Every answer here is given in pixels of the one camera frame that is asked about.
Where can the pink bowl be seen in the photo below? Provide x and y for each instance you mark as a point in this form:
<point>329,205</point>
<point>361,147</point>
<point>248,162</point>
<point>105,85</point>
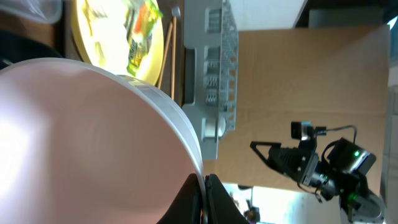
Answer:
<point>81,145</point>

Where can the clear plastic bin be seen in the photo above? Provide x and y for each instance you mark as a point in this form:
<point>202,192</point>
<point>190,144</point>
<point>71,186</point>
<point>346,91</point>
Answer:
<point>41,11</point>

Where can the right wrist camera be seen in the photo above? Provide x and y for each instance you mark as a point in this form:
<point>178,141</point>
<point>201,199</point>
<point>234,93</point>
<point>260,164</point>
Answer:
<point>304,130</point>

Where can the dark brown serving tray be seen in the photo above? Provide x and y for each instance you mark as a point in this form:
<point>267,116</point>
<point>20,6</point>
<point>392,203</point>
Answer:
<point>73,48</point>

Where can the yellow plate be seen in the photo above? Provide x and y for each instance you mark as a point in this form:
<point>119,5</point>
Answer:
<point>102,26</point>

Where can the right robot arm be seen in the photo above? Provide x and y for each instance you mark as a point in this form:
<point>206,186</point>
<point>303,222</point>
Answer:
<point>340,174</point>

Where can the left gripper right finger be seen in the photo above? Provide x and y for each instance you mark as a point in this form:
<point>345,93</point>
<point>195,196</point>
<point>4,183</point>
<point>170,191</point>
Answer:
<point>221,208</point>

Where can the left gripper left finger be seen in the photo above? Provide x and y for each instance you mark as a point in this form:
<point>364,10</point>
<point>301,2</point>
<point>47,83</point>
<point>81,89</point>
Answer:
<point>187,206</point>

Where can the right wooden chopstick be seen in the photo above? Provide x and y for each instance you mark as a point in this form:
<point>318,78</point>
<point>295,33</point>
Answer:
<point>172,82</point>

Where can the grey dishwasher rack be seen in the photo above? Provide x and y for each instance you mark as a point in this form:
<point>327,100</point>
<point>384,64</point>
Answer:
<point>211,41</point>

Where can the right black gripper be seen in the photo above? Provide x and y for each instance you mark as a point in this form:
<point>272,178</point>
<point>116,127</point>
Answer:
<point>298,163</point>

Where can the left wooden chopstick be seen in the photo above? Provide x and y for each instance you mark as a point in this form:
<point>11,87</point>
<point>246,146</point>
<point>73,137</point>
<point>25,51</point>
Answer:
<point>166,50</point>

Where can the green snack wrapper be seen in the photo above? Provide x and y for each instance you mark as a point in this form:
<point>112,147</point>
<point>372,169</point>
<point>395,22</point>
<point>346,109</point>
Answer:
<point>139,32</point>

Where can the black waste tray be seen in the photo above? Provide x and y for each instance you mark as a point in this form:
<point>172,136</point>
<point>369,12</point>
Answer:
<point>15,48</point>

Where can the wooden chopstick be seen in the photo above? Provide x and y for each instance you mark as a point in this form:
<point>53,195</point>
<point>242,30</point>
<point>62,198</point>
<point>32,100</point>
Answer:
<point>172,82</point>
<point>166,50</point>

